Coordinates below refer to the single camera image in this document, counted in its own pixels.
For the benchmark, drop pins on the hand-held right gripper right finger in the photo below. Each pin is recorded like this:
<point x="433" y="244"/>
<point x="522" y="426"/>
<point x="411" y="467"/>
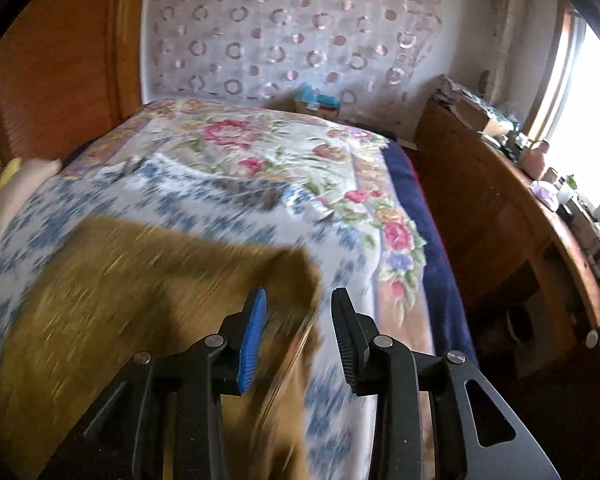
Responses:
<point x="347" y="345"/>

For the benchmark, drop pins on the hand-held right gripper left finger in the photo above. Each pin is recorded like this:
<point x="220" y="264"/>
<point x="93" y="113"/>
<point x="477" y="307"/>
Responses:
<point x="252" y="340"/>

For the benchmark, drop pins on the brown patterned garment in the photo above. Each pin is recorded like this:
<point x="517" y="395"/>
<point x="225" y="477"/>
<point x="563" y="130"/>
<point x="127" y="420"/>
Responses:
<point x="105" y="310"/>

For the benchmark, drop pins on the navy blue blanket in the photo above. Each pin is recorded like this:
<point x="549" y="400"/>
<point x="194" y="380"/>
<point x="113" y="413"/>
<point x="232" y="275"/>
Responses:
<point x="445" y="285"/>

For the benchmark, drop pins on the blue white patterned cloth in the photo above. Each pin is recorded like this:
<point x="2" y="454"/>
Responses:
<point x="180" y="195"/>

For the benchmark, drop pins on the dark round bin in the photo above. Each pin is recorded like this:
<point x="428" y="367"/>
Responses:
<point x="520" y="322"/>

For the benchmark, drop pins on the wooden desk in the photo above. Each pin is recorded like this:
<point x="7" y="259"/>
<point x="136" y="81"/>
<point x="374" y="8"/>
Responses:
<point x="480" y="220"/>

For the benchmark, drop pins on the floral blanket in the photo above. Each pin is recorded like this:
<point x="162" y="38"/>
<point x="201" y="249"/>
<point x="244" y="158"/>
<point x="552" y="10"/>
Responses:
<point x="260" y="140"/>

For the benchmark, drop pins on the blue box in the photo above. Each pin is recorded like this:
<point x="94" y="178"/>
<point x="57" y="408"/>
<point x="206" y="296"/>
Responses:
<point x="312" y="97"/>

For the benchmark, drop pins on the cardboard box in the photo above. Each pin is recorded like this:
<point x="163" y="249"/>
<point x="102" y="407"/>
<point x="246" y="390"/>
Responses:
<point x="477" y="115"/>

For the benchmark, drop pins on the pink figurine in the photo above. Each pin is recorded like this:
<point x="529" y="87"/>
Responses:
<point x="536" y="157"/>

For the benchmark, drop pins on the cream pillow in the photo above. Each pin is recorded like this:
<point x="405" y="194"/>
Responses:
<point x="20" y="180"/>

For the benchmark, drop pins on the circle patterned curtain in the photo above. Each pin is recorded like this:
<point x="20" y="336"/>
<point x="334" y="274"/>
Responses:
<point x="305" y="20"/>

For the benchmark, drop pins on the wooden wardrobe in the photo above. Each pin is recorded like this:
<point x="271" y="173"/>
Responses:
<point x="65" y="70"/>

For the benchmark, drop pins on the window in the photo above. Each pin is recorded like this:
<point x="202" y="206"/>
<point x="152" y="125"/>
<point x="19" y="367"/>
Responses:
<point x="595" y="110"/>

